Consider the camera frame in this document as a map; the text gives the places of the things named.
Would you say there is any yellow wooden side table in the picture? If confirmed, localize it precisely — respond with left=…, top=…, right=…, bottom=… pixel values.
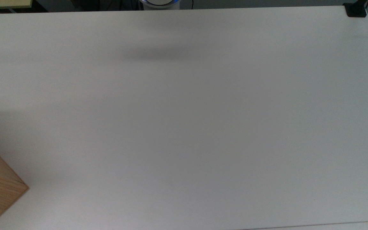
left=0, top=0, right=33, bottom=10

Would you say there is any white robot base blue ring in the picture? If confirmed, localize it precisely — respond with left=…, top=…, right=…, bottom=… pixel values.
left=139, top=0, right=181, bottom=10

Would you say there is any black corner clamp mount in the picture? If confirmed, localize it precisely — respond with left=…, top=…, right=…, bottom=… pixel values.
left=343, top=0, right=368, bottom=18

